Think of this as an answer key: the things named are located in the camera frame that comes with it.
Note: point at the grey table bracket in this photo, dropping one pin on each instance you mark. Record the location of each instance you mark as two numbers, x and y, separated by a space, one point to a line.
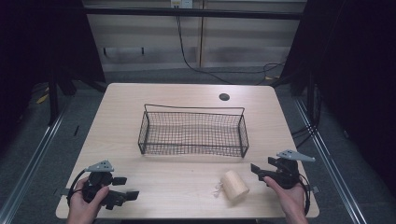
314 189

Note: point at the black stand leg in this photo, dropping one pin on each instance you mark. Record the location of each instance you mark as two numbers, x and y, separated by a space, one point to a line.
53 102

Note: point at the person's right hand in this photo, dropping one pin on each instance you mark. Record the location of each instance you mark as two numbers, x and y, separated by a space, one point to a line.
288 199

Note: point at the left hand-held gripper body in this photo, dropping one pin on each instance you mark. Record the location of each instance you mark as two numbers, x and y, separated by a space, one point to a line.
100 167

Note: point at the white wall outlet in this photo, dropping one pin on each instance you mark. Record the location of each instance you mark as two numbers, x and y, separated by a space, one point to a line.
181 3

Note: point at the metal floor rail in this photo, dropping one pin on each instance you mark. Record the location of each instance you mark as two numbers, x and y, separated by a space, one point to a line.
330 161
29 163

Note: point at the yellow floor tape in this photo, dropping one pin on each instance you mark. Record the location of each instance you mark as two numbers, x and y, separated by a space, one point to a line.
42 98

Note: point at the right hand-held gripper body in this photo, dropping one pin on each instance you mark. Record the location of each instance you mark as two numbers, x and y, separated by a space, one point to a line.
288 174

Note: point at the black curtain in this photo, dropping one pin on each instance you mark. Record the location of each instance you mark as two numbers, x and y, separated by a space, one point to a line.
37 40
358 77

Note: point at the person's left hand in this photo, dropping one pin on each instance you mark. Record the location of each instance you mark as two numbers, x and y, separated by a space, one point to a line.
82 209

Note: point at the black horizontal bar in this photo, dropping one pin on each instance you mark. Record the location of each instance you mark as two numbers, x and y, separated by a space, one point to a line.
193 13

